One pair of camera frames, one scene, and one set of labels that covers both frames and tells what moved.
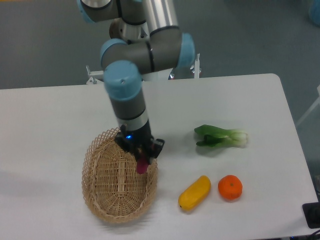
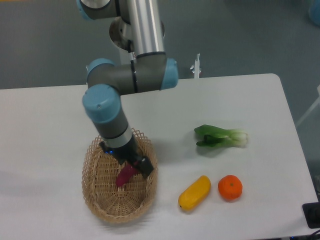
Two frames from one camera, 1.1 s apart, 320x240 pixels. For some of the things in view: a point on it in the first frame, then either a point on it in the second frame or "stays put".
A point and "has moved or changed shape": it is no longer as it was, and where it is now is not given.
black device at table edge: (311, 211) stays put
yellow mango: (195, 194) stays put
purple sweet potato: (142, 165) has moved or changed shape
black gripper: (139, 142) -> (129, 152)
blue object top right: (314, 10) stays put
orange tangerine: (230, 187) stays put
